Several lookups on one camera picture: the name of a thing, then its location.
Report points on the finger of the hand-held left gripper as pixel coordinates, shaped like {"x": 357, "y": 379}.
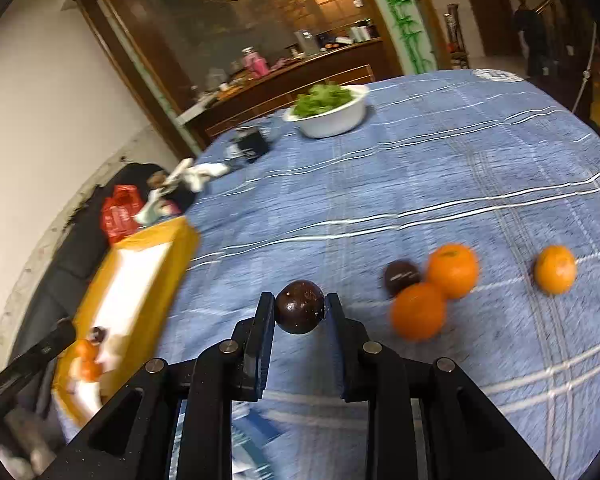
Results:
{"x": 35, "y": 355}

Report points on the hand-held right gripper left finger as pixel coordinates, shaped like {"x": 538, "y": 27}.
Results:
{"x": 265, "y": 340}

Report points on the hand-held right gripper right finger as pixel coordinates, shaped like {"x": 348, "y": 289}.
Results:
{"x": 337, "y": 345}

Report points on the dark purple passion fruit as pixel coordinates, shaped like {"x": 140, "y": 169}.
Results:
{"x": 300, "y": 307}
{"x": 402, "y": 276}
{"x": 98, "y": 334}

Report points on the large orange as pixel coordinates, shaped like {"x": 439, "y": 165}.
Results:
{"x": 419, "y": 311}
{"x": 84, "y": 350}
{"x": 90, "y": 370}
{"x": 452, "y": 270}

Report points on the yellow cardboard box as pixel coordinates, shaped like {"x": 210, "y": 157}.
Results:
{"x": 172, "y": 260}

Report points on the blue white packet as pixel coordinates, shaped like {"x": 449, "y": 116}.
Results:
{"x": 252, "y": 440}

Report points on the red plastic bag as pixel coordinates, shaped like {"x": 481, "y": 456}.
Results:
{"x": 120, "y": 215}

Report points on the blue plaid tablecloth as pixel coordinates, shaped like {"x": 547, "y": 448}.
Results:
{"x": 380, "y": 185}

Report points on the black pouch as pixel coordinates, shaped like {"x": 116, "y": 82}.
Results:
{"x": 175, "y": 200}

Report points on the white glove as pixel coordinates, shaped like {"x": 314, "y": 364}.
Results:
{"x": 202, "y": 172}
{"x": 150, "y": 210}

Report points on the black power box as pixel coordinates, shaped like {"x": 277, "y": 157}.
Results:
{"x": 252, "y": 146}

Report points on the white bowl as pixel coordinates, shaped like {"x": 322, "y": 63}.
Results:
{"x": 336, "y": 120}

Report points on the small orange tangerine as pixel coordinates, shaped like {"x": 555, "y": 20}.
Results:
{"x": 555, "y": 269}

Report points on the green lettuce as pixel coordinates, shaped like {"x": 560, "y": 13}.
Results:
{"x": 322, "y": 100}

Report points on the wooden counter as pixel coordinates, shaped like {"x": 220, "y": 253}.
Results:
{"x": 290, "y": 80}

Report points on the pink bottle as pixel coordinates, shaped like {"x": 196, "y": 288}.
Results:
{"x": 256, "y": 64}

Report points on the glass jug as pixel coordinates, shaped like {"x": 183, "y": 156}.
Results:
{"x": 305, "y": 42}

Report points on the bamboo painting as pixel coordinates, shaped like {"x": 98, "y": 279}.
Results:
{"x": 405, "y": 20}

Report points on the metal rod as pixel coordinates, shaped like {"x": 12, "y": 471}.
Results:
{"x": 586, "y": 70}

